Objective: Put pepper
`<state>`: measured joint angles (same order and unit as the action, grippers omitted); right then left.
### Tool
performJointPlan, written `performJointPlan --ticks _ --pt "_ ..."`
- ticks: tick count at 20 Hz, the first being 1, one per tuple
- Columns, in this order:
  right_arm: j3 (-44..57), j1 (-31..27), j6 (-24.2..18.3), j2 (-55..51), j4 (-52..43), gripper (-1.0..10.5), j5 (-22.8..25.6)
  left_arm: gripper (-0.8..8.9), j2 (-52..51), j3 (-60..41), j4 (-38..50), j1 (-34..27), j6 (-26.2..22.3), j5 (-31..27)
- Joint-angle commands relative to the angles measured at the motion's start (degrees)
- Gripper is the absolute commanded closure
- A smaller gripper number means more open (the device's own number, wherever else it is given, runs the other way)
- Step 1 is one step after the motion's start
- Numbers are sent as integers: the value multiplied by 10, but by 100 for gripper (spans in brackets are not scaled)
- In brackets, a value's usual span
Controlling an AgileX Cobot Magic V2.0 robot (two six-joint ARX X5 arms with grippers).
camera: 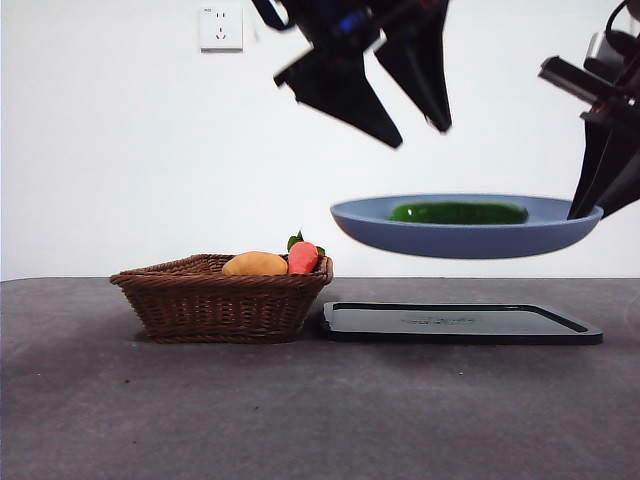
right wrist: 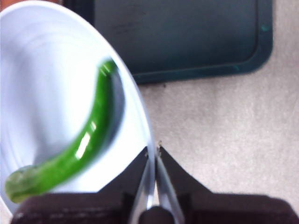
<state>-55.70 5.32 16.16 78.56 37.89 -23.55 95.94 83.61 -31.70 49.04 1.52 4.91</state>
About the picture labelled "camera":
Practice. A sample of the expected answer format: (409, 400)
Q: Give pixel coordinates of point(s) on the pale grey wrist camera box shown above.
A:
(597, 50)

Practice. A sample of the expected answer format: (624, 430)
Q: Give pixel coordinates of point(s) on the green pepper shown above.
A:
(455, 213)

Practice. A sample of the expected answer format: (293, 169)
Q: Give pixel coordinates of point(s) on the orange carrot with green leaves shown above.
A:
(302, 257)

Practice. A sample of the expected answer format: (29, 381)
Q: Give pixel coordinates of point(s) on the brown wicker basket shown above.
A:
(210, 307)

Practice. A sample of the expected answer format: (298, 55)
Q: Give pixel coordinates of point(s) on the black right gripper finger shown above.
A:
(590, 165)
(620, 175)

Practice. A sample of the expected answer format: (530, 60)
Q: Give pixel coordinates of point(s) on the blue round plate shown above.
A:
(450, 240)

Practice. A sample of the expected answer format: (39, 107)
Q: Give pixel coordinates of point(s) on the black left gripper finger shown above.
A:
(425, 65)
(340, 90)

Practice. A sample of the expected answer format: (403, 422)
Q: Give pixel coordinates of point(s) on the white wall socket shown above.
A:
(221, 27)

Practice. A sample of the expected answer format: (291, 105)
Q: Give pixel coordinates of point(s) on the black rectangular tray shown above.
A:
(450, 332)

